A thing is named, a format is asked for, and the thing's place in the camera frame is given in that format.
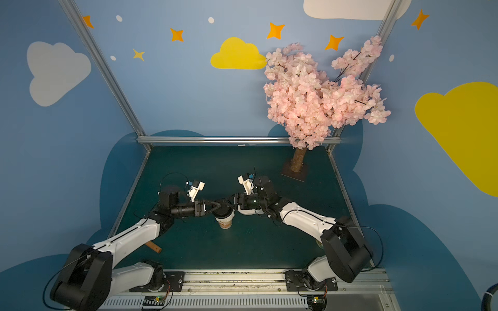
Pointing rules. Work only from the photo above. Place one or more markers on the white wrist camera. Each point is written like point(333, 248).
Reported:
point(194, 187)
point(246, 181)

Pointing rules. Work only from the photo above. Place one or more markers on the aluminium back frame bar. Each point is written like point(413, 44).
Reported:
point(188, 140)

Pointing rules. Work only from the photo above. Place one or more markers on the green white tape roll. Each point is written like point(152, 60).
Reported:
point(320, 245)

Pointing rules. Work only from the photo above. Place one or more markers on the brown wooden block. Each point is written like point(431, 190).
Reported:
point(154, 247)

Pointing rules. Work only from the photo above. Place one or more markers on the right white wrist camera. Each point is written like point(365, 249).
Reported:
point(246, 181)

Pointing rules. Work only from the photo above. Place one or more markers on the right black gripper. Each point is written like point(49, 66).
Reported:
point(237, 201)

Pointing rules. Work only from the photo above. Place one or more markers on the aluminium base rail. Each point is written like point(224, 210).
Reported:
point(261, 290)

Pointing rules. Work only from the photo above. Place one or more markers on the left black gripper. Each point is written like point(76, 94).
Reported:
point(200, 208)

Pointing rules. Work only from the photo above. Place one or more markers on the small green circuit board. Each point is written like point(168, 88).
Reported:
point(154, 301)

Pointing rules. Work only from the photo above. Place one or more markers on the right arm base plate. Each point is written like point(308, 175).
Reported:
point(300, 281)

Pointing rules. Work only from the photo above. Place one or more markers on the pink cherry blossom tree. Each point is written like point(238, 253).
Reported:
point(309, 105)

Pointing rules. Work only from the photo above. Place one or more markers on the paper milk tea cup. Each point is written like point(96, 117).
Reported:
point(225, 222)

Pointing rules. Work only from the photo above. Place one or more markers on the black cup lid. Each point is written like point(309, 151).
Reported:
point(223, 212)

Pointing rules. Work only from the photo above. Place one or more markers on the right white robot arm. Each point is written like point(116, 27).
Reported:
point(346, 251)

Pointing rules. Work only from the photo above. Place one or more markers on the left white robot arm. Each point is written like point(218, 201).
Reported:
point(90, 275)

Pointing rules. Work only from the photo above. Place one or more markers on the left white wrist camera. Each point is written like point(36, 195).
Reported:
point(194, 187)

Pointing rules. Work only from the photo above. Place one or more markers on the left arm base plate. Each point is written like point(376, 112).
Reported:
point(173, 280)

